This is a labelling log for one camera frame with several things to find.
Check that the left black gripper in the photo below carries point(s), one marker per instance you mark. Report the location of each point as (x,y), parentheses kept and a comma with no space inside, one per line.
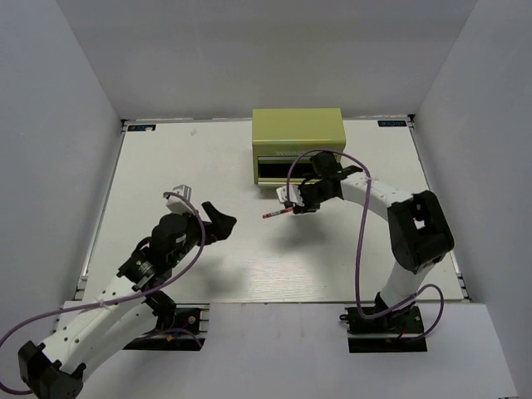
(220,228)

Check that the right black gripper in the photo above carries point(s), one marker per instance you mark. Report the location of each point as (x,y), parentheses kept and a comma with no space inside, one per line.
(307,207)

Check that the red gel pen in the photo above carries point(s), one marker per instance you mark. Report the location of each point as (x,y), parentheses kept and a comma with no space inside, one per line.
(277,213)

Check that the green metal drawer chest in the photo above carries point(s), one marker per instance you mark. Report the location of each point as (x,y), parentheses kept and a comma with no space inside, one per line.
(281,136)

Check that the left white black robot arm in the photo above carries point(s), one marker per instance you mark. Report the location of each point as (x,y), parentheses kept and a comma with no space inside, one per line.
(132,304)

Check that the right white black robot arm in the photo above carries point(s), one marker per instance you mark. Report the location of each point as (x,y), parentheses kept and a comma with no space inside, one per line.
(419,234)

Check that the right blue corner label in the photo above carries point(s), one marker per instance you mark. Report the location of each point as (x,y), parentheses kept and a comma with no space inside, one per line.
(391,123)

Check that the blue corner label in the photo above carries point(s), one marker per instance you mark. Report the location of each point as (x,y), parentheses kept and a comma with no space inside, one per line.
(391,123)
(141,128)

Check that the left blue corner label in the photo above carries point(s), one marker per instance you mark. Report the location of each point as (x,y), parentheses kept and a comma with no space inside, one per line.
(141,128)

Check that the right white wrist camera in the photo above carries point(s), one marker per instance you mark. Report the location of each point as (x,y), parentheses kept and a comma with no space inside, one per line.
(289,195)

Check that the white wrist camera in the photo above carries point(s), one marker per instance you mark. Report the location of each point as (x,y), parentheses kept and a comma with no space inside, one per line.
(178,200)
(289,195)

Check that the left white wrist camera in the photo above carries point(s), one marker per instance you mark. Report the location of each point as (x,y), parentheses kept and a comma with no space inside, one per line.
(178,200)

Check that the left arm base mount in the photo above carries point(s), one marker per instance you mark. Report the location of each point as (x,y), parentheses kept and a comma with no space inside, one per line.
(184,330)

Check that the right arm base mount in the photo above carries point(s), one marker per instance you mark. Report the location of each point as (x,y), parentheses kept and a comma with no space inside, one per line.
(396,333)

